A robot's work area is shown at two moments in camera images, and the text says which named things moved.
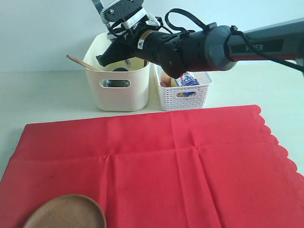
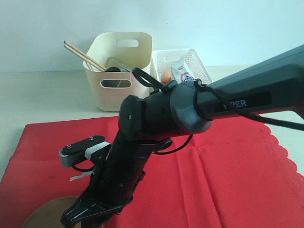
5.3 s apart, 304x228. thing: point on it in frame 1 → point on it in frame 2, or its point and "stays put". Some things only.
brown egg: (165, 77) stays put
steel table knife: (100, 6) → (111, 61)
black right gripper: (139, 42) → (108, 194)
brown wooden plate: (68, 211) stays put
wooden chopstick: (86, 65) → (84, 58)
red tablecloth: (213, 167) stays put
